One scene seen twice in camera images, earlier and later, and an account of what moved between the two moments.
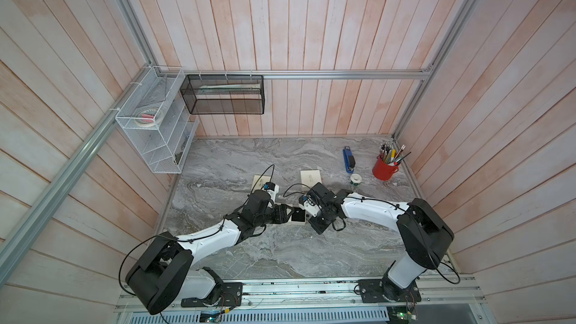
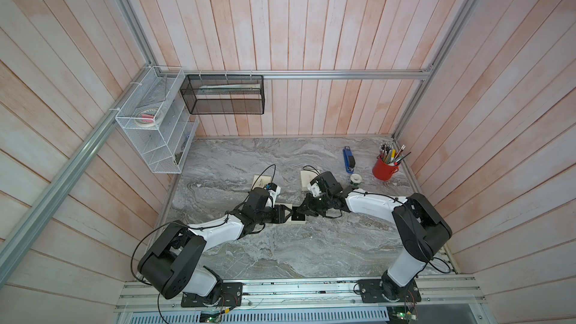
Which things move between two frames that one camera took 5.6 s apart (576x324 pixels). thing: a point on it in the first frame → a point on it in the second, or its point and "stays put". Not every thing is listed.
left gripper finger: x=280 y=215 stays put
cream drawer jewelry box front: x=259 y=181 stays put
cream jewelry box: x=298 y=215 stays put
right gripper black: x=317 y=227 → x=307 y=207
